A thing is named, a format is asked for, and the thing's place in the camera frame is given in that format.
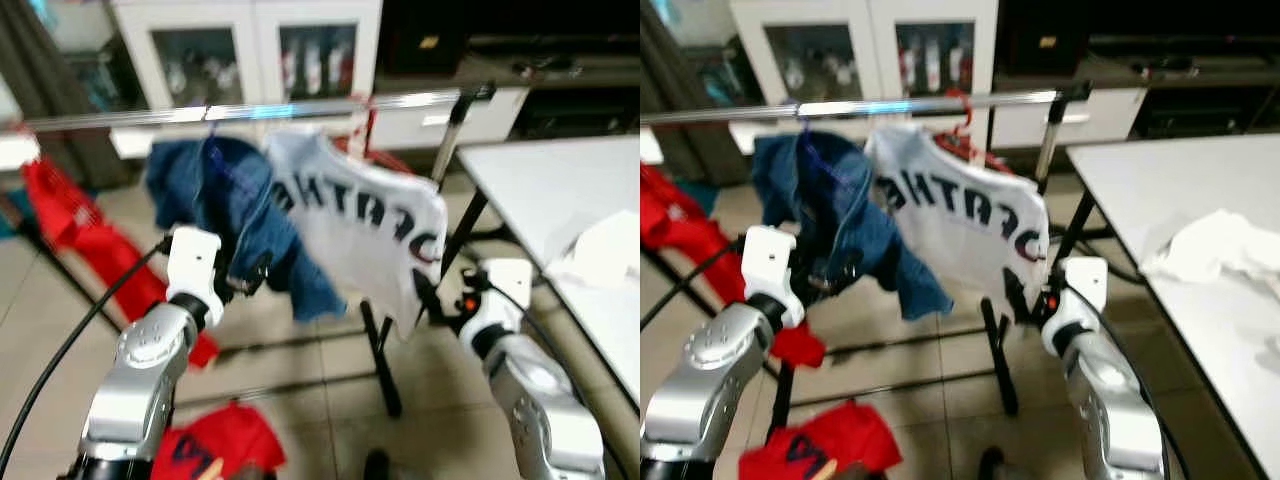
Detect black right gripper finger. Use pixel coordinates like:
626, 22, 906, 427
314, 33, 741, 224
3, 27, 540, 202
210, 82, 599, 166
412, 268, 443, 323
1003, 266, 1031, 321

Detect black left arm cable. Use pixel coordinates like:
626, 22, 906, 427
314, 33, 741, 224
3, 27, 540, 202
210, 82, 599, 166
0, 238, 171, 476
640, 240, 751, 331

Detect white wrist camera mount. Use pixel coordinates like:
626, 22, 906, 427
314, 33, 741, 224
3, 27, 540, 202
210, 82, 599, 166
462, 258, 535, 343
742, 225, 807, 329
165, 226, 225, 303
1042, 256, 1111, 357

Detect light grey table black legs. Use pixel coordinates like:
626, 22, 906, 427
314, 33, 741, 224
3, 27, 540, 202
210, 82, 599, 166
1065, 133, 1280, 480
455, 133, 641, 411

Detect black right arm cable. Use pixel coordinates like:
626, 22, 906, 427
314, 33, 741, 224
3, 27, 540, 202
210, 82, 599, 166
485, 278, 631, 480
1075, 285, 1191, 480

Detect white crumpled cloth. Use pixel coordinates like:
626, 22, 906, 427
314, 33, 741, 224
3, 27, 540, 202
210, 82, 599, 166
545, 210, 641, 291
1140, 207, 1280, 301

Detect red T-shirt dark print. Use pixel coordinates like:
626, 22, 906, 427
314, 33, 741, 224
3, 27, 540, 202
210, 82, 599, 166
738, 400, 903, 480
150, 402, 288, 480

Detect chrome clothes rack black stand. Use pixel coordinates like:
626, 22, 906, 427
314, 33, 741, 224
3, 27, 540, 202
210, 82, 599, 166
0, 84, 501, 419
640, 82, 1096, 419

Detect black box gold label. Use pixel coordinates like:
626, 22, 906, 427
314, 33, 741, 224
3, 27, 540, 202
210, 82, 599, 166
380, 0, 471, 76
1000, 0, 1086, 76

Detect white low drawer cabinet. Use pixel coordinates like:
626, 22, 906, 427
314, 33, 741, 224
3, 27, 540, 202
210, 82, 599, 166
990, 88, 1146, 151
370, 88, 531, 151

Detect blue denim jacket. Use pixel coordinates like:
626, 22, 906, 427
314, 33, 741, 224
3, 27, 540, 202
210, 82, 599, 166
145, 135, 346, 323
750, 130, 951, 321

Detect grey curtain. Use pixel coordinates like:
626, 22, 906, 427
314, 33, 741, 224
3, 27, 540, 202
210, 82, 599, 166
0, 0, 136, 191
640, 0, 751, 186

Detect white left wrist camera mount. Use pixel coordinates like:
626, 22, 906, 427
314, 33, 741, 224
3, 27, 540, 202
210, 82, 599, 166
742, 225, 807, 329
165, 226, 225, 303

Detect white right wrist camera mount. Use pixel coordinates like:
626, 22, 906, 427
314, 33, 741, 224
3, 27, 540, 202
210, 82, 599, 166
462, 258, 535, 343
1042, 256, 1111, 357

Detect long red garment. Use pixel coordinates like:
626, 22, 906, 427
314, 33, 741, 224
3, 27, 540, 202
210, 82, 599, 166
18, 158, 221, 369
640, 163, 829, 369

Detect red plastic hanger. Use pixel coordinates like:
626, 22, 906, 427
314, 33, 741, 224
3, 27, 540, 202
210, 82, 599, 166
938, 90, 1013, 173
335, 95, 413, 179

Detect white printed T-shirt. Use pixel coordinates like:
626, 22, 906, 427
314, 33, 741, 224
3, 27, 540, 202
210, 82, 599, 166
262, 125, 449, 341
865, 122, 1051, 321

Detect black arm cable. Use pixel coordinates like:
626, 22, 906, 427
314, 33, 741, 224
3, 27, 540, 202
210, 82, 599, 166
1075, 285, 1191, 480
485, 278, 631, 480
640, 240, 751, 331
0, 238, 171, 476

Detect purple plastic hanger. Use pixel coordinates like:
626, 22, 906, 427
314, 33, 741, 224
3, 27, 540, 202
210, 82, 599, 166
203, 108, 253, 206
798, 112, 853, 206

